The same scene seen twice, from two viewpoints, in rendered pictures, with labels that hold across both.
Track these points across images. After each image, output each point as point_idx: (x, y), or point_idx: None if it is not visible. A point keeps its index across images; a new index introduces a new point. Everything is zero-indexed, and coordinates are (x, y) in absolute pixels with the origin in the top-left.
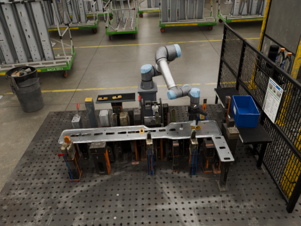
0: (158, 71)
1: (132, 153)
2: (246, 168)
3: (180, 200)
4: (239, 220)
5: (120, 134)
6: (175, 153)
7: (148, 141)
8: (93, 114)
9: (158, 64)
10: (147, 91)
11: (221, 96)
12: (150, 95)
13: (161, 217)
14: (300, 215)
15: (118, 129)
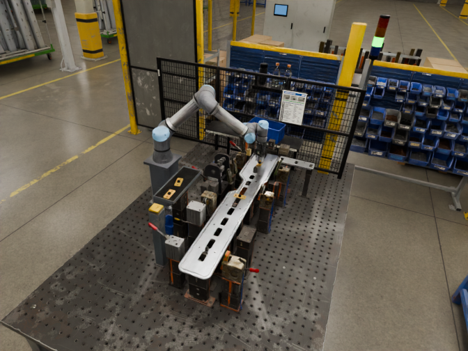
0: (175, 130)
1: (240, 228)
2: (292, 175)
3: (310, 224)
4: (340, 202)
5: (232, 213)
6: (276, 192)
7: (269, 194)
8: (164, 226)
9: (217, 113)
10: (175, 162)
11: (223, 131)
12: (175, 166)
13: (325, 243)
14: (344, 175)
15: (221, 212)
